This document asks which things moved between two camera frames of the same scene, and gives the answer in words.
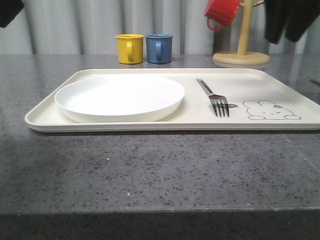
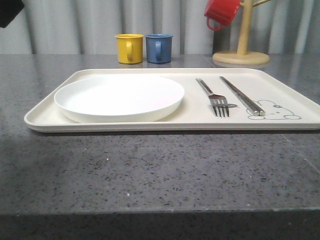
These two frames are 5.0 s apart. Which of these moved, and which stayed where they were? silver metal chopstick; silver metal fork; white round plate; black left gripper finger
Moved: silver metal chopstick
Stayed: white round plate; silver metal fork; black left gripper finger
